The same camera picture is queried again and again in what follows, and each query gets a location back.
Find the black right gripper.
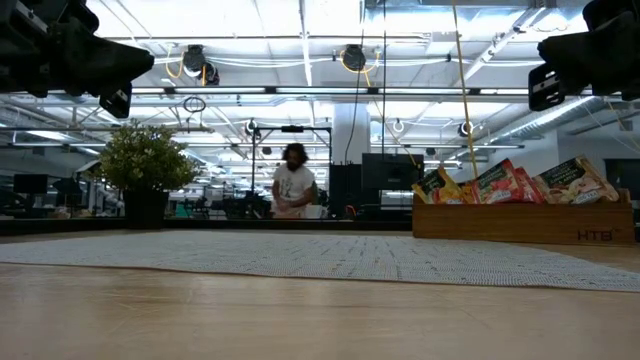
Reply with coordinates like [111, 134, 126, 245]
[527, 10, 640, 113]

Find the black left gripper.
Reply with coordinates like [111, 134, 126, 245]
[0, 0, 156, 120]

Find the beige vanilla cinnamon tea packet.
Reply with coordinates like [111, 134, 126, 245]
[532, 154, 621, 206]

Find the red tea packet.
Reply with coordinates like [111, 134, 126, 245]
[514, 166, 547, 204]
[472, 158, 525, 205]

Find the yellow tea packet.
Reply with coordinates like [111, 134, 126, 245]
[457, 180, 480, 205]
[411, 167, 466, 205]

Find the wooden tea organizer box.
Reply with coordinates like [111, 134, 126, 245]
[412, 187, 636, 247]

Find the green plant in black pot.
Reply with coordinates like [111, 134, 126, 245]
[94, 122, 201, 230]

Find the small black monitor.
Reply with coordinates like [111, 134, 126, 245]
[12, 173, 50, 195]

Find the person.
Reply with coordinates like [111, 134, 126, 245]
[269, 142, 319, 220]

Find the black computer monitor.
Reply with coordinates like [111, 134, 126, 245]
[361, 152, 426, 192]

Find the white square column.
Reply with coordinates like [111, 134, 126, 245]
[332, 102, 372, 165]

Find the black tall box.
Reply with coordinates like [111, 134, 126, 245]
[328, 163, 364, 220]

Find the grey woven placemat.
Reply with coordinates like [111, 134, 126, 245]
[0, 230, 640, 294]

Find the black ceiling cord reel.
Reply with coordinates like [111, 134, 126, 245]
[341, 43, 368, 73]
[182, 43, 221, 86]

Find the dark wall screen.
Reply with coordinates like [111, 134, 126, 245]
[603, 158, 640, 201]

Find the yellow power cable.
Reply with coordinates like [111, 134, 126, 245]
[451, 0, 481, 179]

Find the black aluminium table frame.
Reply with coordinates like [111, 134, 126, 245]
[0, 215, 414, 232]

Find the background black rig frame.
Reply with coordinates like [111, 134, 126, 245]
[251, 124, 333, 220]

